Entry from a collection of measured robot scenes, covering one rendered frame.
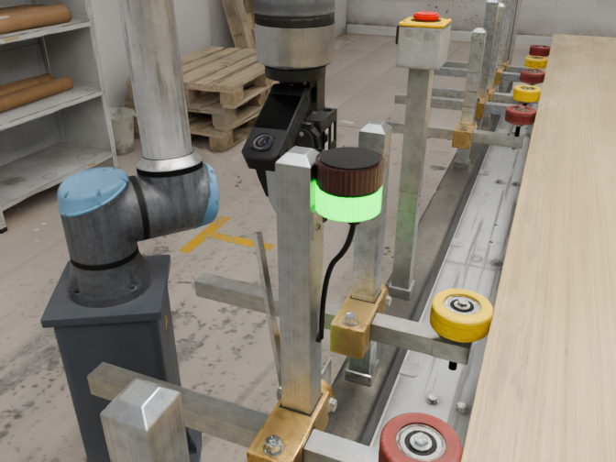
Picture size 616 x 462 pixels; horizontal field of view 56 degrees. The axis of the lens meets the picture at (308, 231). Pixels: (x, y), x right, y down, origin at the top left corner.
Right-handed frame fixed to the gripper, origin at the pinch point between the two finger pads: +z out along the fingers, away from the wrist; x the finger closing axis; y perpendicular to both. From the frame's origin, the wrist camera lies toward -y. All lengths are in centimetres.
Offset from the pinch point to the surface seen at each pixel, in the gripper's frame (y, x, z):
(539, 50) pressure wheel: 202, -23, 12
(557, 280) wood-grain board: 18.3, -34.0, 11.1
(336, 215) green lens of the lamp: -17.9, -12.6, -11.9
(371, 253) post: 8.3, -8.8, 6.9
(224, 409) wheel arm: -18.7, 0.3, 15.1
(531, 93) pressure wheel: 127, -24, 11
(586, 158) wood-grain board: 74, -38, 11
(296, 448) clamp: -21.5, -10.0, 14.1
